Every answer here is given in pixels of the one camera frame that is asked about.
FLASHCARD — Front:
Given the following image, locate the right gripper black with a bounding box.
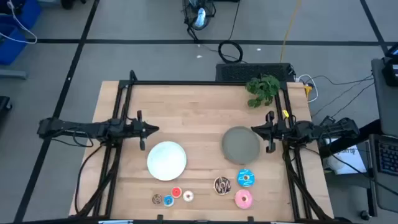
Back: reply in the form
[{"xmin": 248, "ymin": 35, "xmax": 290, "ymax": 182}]
[{"xmin": 251, "ymin": 110, "xmax": 289, "ymax": 154}]

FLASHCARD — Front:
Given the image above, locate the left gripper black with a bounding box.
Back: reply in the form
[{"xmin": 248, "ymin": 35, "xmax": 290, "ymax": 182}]
[{"xmin": 129, "ymin": 110, "xmax": 160, "ymax": 151}]

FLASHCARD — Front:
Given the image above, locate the large blue frosted donut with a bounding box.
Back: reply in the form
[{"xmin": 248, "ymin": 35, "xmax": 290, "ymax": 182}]
[{"xmin": 236, "ymin": 169, "xmax": 256, "ymax": 188}]

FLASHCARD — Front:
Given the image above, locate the large chocolate drizzled donut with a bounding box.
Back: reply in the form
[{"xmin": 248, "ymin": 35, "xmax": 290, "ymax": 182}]
[{"xmin": 213, "ymin": 176, "xmax": 232, "ymax": 196}]

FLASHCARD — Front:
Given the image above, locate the large pink frosted donut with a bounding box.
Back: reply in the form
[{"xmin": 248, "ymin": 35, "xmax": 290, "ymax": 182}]
[{"xmin": 234, "ymin": 189, "xmax": 254, "ymax": 210}]

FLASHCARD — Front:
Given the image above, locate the grey round plate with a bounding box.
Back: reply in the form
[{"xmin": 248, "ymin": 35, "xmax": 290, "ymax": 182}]
[{"xmin": 221, "ymin": 126, "xmax": 261, "ymax": 166}]

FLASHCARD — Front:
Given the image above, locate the white round plate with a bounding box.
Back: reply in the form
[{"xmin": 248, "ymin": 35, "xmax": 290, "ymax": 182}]
[{"xmin": 146, "ymin": 141, "xmax": 188, "ymax": 182}]

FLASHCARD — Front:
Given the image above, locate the green leafy plant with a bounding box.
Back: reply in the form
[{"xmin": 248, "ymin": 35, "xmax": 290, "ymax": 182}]
[{"xmin": 244, "ymin": 73, "xmax": 281, "ymax": 109}]

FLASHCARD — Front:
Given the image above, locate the black perforated computer case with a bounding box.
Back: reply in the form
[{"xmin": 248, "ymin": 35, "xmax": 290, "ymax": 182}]
[{"xmin": 215, "ymin": 63, "xmax": 295, "ymax": 83}]

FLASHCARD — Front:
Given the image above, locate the white paper sheet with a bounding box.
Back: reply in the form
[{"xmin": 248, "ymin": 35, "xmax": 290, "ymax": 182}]
[{"xmin": 323, "ymin": 138, "xmax": 368, "ymax": 175}]

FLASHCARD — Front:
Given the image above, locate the black diagonal bar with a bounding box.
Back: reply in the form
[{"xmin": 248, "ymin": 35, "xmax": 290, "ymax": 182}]
[{"xmin": 318, "ymin": 119, "xmax": 384, "ymax": 159}]

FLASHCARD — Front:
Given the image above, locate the grey cart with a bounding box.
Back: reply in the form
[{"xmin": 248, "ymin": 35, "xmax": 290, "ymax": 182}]
[{"xmin": 371, "ymin": 57, "xmax": 398, "ymax": 138}]

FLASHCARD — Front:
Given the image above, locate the black keyboard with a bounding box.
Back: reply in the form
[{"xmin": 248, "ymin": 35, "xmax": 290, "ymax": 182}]
[{"xmin": 368, "ymin": 133, "xmax": 398, "ymax": 212}]

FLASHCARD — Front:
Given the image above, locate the black device with screen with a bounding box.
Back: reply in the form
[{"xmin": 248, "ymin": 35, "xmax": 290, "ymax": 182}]
[{"xmin": 381, "ymin": 42, "xmax": 398, "ymax": 88}]

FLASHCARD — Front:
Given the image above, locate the grey floor base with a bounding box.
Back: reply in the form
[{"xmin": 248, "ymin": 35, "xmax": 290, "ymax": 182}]
[{"xmin": 0, "ymin": 68, "xmax": 28, "ymax": 80}]

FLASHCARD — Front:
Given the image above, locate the blue plastic bin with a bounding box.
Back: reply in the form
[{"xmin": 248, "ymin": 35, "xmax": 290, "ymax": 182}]
[
  {"xmin": 0, "ymin": 23, "xmax": 29, "ymax": 66},
  {"xmin": 0, "ymin": 0, "xmax": 42, "ymax": 30}
]

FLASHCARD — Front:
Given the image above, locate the black metal rig frame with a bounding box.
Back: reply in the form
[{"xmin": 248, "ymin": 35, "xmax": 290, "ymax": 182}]
[{"xmin": 73, "ymin": 70, "xmax": 335, "ymax": 224}]

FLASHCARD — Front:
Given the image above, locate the white looped cable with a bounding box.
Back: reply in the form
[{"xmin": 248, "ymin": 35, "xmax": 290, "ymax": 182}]
[{"xmin": 297, "ymin": 73, "xmax": 320, "ymax": 103}]

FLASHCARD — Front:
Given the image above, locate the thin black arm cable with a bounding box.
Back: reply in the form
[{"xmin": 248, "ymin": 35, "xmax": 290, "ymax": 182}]
[{"xmin": 51, "ymin": 127, "xmax": 95, "ymax": 149}]

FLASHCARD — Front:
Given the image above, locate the black coiled cable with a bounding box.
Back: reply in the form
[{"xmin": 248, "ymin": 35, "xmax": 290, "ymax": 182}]
[{"xmin": 217, "ymin": 0, "xmax": 244, "ymax": 65}]

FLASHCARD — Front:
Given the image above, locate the thick black cable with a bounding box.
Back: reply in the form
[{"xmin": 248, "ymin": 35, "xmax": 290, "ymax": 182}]
[{"xmin": 73, "ymin": 144, "xmax": 105, "ymax": 216}]

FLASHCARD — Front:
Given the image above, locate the yellow cable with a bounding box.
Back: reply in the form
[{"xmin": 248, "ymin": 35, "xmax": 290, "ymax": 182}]
[{"xmin": 279, "ymin": 0, "xmax": 302, "ymax": 63}]

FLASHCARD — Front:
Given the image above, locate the black wire floor fan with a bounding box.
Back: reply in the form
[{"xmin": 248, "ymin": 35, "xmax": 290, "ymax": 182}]
[{"xmin": 182, "ymin": 0, "xmax": 217, "ymax": 41}]

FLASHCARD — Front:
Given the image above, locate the long white cable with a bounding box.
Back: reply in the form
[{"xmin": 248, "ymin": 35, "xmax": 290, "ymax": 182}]
[{"xmin": 0, "ymin": 0, "xmax": 38, "ymax": 45}]

